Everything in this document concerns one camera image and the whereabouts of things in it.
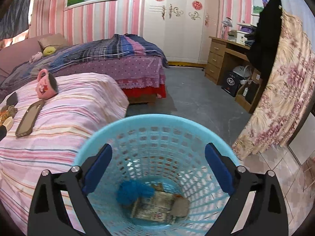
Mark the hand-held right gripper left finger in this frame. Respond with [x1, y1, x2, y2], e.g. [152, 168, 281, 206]
[27, 143, 113, 236]

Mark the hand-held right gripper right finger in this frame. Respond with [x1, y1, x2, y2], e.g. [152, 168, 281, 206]
[205, 143, 289, 236]

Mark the blue plastic bag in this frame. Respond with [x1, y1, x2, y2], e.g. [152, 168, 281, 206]
[116, 180, 155, 204]

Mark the grey-green printed packet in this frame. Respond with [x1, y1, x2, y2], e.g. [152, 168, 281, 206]
[130, 190, 176, 224]

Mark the light blue plastic basket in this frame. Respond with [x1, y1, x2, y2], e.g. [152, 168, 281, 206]
[71, 114, 243, 236]

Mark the small white bowl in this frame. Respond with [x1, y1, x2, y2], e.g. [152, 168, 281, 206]
[4, 116, 14, 131]

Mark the crumpled brown paper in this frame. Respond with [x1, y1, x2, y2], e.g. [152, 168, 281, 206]
[0, 105, 18, 116]

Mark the beige phone case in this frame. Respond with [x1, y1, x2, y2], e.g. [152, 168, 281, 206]
[15, 100, 46, 137]

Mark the black phone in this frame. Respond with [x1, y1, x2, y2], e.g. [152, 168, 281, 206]
[6, 92, 19, 106]

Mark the pink cartoon mug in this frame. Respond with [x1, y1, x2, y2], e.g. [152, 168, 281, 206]
[36, 69, 59, 100]

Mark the brown cardboard box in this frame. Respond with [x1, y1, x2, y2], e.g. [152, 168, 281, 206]
[235, 79, 261, 115]

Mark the mauve headboard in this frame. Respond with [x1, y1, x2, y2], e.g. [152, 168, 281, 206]
[0, 36, 50, 77]

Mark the pink plush toy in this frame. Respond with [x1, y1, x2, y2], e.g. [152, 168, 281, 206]
[29, 52, 43, 63]

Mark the black printed box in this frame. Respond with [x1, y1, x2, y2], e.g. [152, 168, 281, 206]
[221, 71, 243, 97]

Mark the yellow plush toy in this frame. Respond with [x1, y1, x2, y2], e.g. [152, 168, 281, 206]
[42, 45, 56, 56]

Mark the floral curtain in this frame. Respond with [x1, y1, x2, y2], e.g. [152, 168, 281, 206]
[231, 10, 315, 161]

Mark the beige pillow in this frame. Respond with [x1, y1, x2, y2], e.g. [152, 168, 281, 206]
[37, 33, 69, 51]

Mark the bed with plaid blanket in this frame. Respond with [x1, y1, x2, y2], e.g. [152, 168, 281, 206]
[0, 33, 170, 104]

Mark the wooden desk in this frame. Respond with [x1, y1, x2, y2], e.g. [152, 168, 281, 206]
[204, 36, 264, 115]

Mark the blue plaid blanket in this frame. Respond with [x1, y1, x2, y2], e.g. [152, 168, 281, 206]
[0, 34, 168, 89]

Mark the grey hanging cloth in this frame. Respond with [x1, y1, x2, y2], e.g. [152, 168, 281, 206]
[0, 0, 33, 40]

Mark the white box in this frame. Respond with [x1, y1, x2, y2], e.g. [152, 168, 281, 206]
[228, 29, 249, 45]

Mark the black hanging garment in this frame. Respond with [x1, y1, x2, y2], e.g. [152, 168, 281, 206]
[247, 0, 283, 79]

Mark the white wardrobe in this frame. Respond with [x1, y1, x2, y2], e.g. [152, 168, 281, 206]
[143, 0, 219, 65]

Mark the purple box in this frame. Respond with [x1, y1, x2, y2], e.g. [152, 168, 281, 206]
[236, 23, 258, 33]

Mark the silver desk lamp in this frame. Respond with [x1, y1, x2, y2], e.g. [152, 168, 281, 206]
[220, 17, 233, 40]

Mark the small framed wall photo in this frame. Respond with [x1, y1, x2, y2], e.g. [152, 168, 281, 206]
[251, 0, 271, 16]

